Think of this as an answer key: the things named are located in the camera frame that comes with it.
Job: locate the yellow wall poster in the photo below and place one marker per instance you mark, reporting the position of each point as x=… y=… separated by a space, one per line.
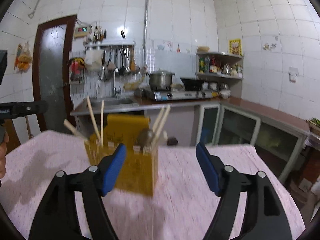
x=235 y=47

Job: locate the silver gas stove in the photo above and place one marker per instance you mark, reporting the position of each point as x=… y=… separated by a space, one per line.
x=180 y=95

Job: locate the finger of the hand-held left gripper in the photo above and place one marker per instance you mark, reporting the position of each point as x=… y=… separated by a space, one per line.
x=30 y=108

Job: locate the white bowl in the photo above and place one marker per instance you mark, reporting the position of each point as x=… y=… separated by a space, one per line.
x=225 y=94

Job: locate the wooden stick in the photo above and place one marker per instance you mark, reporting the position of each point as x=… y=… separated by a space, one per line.
x=28 y=127

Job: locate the brown framed glass door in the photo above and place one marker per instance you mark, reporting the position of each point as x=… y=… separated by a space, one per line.
x=52 y=80

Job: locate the orange hanging bag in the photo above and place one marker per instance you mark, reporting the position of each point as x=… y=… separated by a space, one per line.
x=23 y=58

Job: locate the wall sticker decal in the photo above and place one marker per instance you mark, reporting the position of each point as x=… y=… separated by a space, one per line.
x=270 y=46

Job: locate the yellow plastic utensil holder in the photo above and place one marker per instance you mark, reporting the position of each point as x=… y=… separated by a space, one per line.
x=140 y=170

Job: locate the grey corner shelf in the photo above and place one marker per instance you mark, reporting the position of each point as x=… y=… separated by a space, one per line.
x=220 y=76

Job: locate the stainless steel pot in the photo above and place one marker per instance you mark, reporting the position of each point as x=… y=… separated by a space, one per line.
x=161 y=80

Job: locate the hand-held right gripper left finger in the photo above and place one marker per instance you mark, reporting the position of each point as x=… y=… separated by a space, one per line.
x=113 y=170

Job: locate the row of hanging kitchen utensils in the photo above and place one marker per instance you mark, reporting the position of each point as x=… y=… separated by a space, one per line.
x=122 y=62

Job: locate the black wok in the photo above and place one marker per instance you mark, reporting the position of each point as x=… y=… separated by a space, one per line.
x=193 y=82

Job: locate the pink floral tablecloth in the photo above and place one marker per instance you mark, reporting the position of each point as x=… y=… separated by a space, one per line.
x=187 y=180

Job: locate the red digital display box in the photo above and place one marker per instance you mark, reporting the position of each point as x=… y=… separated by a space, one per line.
x=82 y=31

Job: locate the dark small object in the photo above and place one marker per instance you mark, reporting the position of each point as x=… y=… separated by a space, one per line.
x=172 y=141

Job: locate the white wall switch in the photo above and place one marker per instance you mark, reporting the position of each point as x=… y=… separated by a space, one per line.
x=293 y=74

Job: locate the row of condiment bottles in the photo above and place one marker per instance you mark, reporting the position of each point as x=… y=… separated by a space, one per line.
x=215 y=66

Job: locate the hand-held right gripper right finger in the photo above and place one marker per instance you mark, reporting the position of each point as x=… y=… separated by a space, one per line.
x=207 y=167

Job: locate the steel sink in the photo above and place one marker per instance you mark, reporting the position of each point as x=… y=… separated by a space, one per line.
x=112 y=102

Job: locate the kitchen counter cabinet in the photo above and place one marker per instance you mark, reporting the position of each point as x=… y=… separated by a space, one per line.
x=240 y=125

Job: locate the utensil jar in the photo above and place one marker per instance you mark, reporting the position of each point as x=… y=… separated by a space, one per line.
x=98 y=36

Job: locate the woven basket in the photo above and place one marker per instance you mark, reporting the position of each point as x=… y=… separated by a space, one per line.
x=203 y=49

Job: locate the brown wooden board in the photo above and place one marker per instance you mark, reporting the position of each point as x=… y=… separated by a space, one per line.
x=10 y=132

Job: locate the person's left hand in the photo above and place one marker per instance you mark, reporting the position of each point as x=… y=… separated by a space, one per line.
x=3 y=160

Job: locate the white wall rack shelf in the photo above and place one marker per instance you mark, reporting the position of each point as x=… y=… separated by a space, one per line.
x=110 y=44

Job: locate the grey wall pipe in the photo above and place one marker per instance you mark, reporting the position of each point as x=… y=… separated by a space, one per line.
x=146 y=22

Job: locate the white hanging bag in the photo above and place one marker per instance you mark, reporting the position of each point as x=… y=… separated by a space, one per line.
x=93 y=60

